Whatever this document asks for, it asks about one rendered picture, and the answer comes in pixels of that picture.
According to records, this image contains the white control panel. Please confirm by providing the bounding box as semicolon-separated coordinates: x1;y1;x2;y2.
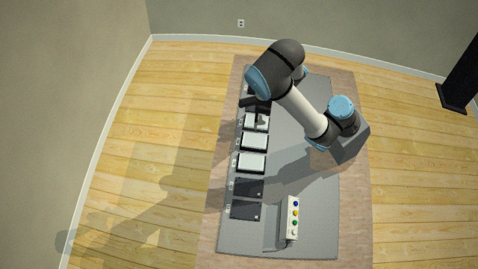
278;195;299;250

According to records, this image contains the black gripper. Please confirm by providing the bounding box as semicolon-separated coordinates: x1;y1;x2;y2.
254;97;272;130

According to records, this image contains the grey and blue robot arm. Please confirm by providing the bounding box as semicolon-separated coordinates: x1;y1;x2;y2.
238;39;361;152

